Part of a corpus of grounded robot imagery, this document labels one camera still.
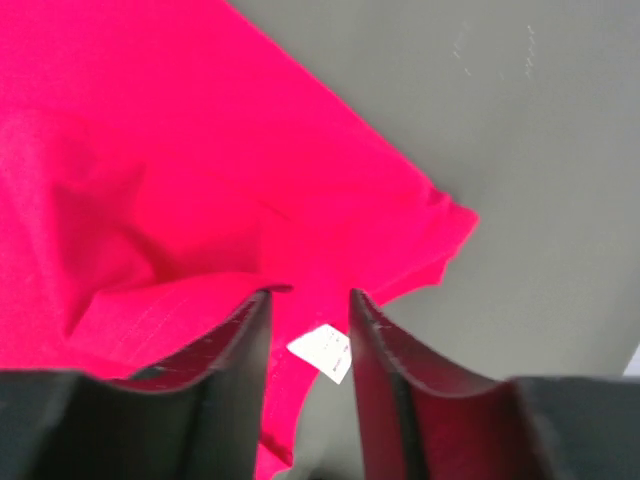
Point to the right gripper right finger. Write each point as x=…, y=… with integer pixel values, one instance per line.
x=422, y=416

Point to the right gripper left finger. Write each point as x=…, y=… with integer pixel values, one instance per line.
x=194, y=415

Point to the red t shirt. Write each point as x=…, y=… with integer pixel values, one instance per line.
x=163, y=160

